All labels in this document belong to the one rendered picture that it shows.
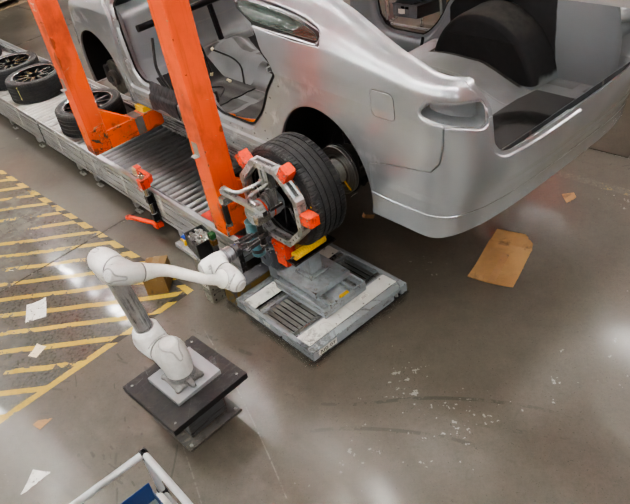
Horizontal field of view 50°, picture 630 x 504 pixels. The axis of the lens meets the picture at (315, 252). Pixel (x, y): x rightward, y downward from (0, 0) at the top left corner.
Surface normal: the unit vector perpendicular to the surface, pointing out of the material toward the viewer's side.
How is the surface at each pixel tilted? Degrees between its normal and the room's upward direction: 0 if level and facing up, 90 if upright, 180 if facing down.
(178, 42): 90
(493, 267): 1
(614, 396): 0
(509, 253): 2
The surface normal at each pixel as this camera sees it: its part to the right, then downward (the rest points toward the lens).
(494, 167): 0.40, 0.50
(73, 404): -0.15, -0.79
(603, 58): -0.75, 0.49
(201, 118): 0.65, 0.36
